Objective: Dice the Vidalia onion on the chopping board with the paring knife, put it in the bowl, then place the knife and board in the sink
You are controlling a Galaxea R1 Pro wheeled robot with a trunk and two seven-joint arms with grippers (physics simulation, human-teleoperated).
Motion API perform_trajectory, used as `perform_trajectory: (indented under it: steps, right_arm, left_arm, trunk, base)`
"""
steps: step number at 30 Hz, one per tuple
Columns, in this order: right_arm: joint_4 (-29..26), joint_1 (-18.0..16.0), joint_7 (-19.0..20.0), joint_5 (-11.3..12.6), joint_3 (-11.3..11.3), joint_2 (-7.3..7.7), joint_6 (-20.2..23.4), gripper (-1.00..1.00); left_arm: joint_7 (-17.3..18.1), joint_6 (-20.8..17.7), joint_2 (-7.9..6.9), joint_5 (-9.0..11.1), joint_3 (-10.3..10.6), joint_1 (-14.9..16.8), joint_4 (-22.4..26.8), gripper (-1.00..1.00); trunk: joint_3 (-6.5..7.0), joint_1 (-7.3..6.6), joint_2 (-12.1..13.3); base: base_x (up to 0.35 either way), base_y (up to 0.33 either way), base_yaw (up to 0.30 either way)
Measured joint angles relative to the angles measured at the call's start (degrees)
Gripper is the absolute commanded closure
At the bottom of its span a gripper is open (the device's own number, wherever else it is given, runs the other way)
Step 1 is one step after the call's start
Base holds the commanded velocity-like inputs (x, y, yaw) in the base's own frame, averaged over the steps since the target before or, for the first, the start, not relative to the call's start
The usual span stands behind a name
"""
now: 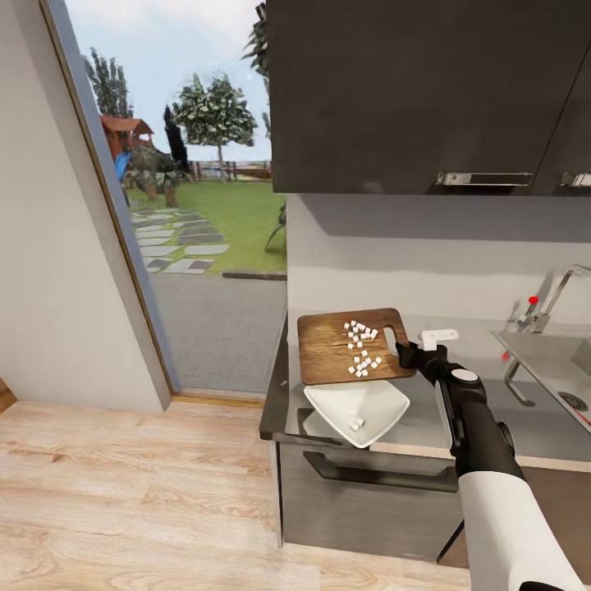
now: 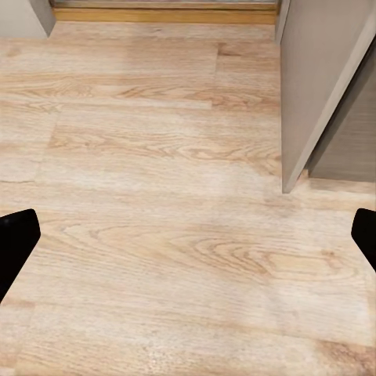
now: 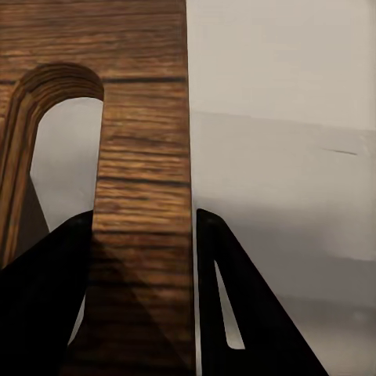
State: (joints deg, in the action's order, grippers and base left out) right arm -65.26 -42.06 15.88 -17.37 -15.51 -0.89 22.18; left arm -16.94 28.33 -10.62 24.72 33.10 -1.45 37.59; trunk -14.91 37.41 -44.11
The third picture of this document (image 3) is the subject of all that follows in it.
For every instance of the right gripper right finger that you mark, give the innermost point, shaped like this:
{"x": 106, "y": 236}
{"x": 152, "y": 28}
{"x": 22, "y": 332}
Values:
{"x": 273, "y": 344}

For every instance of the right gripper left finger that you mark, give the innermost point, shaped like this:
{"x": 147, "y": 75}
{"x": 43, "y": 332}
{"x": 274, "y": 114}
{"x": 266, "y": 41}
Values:
{"x": 41, "y": 294}

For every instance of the cutting board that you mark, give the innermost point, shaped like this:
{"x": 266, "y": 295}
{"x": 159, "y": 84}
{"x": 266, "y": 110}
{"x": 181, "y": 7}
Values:
{"x": 139, "y": 315}

